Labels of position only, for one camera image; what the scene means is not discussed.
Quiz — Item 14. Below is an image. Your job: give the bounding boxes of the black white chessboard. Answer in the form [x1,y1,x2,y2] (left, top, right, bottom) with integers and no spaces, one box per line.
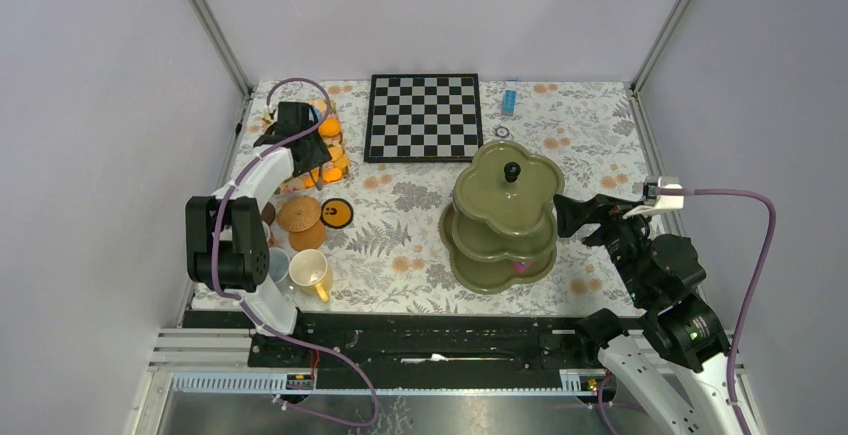
[363,73,484,163]

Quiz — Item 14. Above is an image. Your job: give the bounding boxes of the grey blue cup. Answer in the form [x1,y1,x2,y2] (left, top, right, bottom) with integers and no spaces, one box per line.
[268,247,290,292]

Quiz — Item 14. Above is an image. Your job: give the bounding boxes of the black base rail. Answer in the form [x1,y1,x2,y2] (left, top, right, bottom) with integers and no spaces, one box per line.
[182,309,664,394]

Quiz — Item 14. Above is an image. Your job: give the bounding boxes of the yellow handled mug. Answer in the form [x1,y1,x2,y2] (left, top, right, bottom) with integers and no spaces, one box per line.
[289,249,334,303]

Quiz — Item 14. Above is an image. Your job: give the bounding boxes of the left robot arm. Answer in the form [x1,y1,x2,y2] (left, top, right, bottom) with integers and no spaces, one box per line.
[185,102,331,366]

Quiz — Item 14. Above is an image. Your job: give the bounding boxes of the orange round coaster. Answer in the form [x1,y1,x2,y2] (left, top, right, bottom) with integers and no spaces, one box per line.
[288,220,327,252]

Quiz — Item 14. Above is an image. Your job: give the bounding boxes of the orange pastry pieces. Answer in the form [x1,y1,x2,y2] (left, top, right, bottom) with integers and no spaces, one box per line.
[301,153,351,188]

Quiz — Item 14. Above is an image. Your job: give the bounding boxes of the kiwi purple cake slice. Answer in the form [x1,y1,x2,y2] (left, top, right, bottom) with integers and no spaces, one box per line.
[512,261,533,274]

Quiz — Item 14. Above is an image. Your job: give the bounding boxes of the floral pastry tray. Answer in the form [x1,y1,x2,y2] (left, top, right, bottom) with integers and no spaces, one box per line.
[256,99,351,194]

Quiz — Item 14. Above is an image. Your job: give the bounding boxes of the metal serving tongs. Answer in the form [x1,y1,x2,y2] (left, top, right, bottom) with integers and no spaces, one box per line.
[312,165,325,191]

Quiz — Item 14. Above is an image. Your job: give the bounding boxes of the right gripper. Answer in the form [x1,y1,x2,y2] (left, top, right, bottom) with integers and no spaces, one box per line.
[550,192,656,302]

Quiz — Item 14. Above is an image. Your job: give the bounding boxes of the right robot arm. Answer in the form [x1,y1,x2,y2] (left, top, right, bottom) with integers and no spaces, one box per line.
[553,187,760,434]

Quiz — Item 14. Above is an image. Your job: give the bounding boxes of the green three-tier serving stand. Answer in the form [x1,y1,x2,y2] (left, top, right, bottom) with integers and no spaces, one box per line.
[439,140,565,295]

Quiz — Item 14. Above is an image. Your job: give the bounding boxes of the black yellow smiley coaster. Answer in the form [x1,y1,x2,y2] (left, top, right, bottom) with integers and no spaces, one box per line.
[320,198,354,229]

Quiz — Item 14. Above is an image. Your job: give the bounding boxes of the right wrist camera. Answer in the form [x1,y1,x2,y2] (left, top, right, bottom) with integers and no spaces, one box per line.
[622,176,685,219]

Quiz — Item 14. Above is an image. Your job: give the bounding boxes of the blue rectangular block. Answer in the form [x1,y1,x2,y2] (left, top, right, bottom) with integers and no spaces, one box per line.
[501,89,517,116]

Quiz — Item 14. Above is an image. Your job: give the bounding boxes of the orange round bun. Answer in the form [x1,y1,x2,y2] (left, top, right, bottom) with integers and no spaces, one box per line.
[318,118,342,138]

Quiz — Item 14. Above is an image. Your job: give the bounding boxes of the dark brown coaster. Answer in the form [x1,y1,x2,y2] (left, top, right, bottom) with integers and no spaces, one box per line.
[260,203,277,225]

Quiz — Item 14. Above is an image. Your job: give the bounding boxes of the woven rattan coaster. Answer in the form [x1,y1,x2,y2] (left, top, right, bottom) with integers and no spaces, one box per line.
[276,196,321,233]

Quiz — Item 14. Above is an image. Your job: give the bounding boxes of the round waffle biscuit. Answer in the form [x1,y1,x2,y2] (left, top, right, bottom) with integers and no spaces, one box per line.
[328,146,344,162]

